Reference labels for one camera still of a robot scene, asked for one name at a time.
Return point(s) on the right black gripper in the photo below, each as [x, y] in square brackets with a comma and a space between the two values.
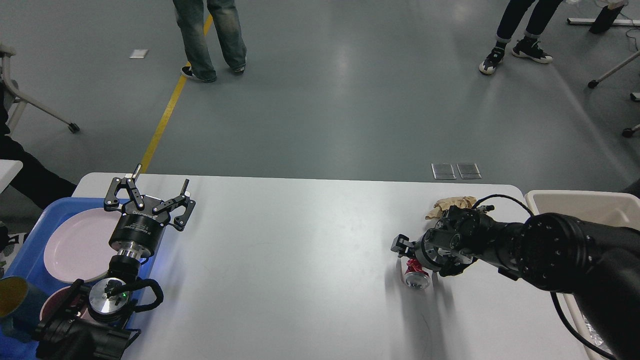
[432, 250]

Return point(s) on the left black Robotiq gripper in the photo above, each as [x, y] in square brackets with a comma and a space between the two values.
[139, 231]

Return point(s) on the red foil wrapper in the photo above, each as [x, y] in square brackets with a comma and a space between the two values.
[415, 277]

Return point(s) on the pink plate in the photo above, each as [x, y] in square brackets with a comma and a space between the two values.
[79, 248]

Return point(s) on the pink HOME mug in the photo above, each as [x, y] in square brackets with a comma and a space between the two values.
[53, 301]

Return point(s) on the teal mug yellow inside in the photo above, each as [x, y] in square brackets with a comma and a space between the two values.
[20, 308]

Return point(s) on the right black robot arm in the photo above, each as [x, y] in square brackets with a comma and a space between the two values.
[598, 264]

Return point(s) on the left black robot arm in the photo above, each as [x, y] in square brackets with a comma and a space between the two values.
[91, 320]

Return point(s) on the crumpled brown paper ball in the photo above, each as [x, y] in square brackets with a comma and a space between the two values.
[444, 204]

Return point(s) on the left metal floor plate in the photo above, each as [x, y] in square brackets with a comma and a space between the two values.
[443, 171]

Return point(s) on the metal floor plate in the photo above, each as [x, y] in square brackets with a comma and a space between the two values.
[469, 171]
[443, 171]

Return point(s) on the right metal floor plate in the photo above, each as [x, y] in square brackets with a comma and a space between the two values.
[469, 171]

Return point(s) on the seated person black pants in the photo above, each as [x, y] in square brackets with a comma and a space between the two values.
[34, 181]

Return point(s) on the white side table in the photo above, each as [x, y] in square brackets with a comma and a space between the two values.
[9, 169]

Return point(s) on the white rolling chair base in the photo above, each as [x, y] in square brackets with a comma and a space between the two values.
[21, 99]

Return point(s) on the beige plastic bin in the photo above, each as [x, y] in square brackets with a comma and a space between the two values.
[611, 209]

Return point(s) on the black caster wheel right edge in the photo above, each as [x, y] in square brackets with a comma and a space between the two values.
[630, 132]

